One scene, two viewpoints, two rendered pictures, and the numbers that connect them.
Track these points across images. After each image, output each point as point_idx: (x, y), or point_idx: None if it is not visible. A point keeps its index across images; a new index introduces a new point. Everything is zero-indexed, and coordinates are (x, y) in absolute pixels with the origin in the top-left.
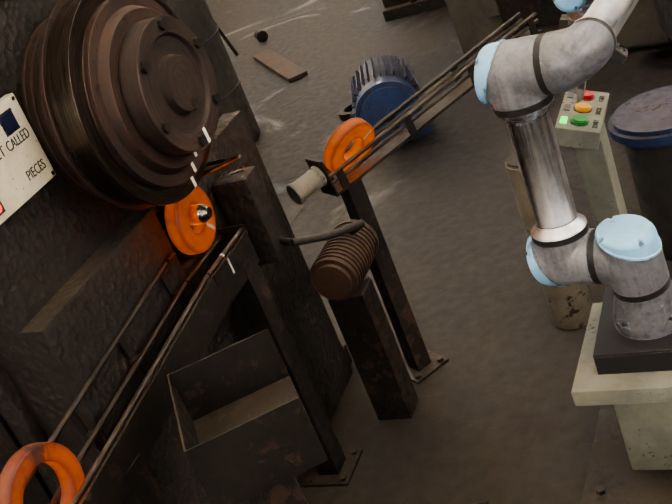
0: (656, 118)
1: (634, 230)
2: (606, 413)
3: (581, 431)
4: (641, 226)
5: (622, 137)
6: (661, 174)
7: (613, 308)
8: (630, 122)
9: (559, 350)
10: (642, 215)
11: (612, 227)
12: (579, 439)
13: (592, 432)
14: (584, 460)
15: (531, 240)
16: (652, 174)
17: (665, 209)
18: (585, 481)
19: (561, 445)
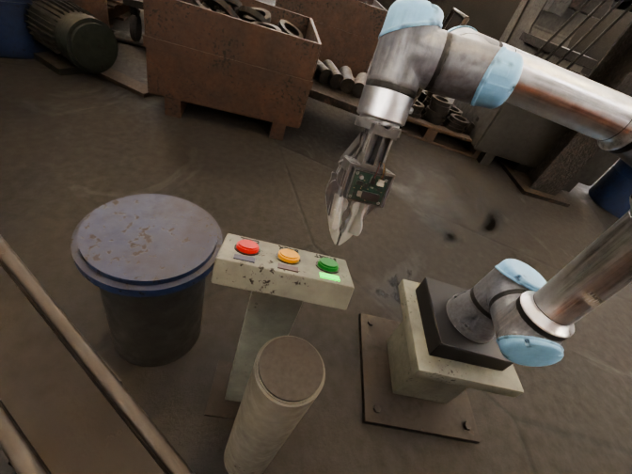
0: (178, 244)
1: (526, 267)
2: (395, 419)
3: (406, 445)
4: (520, 262)
5: (187, 281)
6: (199, 289)
7: (491, 333)
8: (165, 264)
9: (299, 471)
10: (156, 345)
11: (530, 277)
12: (415, 447)
13: (406, 435)
14: (434, 442)
15: (558, 343)
16: (193, 295)
17: (195, 316)
18: (461, 438)
19: (422, 463)
